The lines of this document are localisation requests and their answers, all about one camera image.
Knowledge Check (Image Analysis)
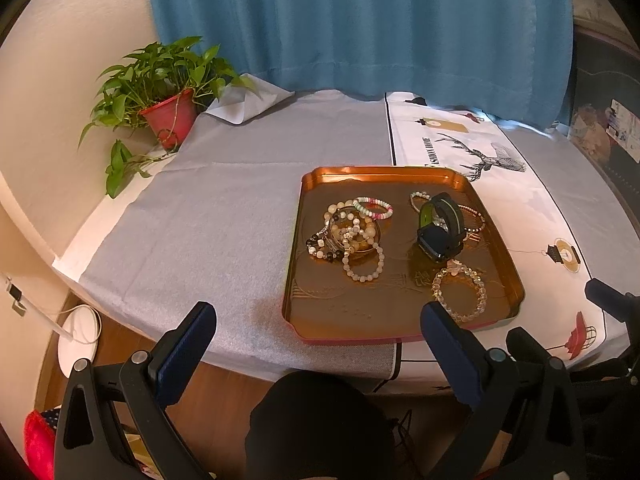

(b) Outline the clear crystal bead bracelet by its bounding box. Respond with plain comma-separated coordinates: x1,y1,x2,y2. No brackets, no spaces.
431,261,489,324

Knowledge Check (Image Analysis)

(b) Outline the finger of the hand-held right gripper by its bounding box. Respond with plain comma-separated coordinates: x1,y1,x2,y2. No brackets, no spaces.
585,277,640,329
506,327,551,367

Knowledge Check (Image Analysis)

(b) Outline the black green wrist watch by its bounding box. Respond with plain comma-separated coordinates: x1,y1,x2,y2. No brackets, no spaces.
416,192,466,263

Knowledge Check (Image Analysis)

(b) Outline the pink white green bracelet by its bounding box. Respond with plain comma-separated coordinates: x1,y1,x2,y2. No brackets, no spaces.
352,196,395,220

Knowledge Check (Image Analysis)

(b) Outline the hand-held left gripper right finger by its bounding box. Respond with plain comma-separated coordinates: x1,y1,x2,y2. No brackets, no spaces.
421,301,586,480

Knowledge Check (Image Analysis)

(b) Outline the red cushion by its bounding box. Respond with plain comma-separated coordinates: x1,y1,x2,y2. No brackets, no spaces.
24,409,64,480

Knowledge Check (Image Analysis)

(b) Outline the white cable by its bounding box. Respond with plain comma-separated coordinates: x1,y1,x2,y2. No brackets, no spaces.
0,272,74,342

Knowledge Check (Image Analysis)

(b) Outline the red plant pot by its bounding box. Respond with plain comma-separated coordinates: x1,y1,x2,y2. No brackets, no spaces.
139,89,197,152

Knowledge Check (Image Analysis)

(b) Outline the person's dark trousered leg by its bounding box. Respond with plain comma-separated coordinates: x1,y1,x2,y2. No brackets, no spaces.
245,371,397,480

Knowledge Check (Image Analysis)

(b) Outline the gold metal tray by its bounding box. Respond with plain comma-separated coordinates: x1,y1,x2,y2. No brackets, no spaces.
282,164,526,345

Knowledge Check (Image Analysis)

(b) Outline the white printed table runner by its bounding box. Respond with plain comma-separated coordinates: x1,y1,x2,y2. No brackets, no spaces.
385,91,629,379

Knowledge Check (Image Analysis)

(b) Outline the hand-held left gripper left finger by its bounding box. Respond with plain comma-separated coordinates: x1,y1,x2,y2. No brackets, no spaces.
52,301,217,480

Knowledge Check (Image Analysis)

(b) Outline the green potted plant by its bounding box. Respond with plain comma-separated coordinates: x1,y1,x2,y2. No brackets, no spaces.
80,36,262,200

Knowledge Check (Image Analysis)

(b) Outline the thin silver bead bracelet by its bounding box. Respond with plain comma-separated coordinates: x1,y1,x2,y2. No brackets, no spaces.
410,190,441,214

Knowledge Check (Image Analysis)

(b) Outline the white round lamp base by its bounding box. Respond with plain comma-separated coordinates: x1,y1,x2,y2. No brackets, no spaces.
56,304,104,379

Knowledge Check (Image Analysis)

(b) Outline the blue curtain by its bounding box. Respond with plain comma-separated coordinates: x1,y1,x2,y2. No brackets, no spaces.
144,0,574,129

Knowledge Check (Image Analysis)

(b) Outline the dark printed blanket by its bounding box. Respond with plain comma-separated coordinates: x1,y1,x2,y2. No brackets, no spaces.
567,20,640,197

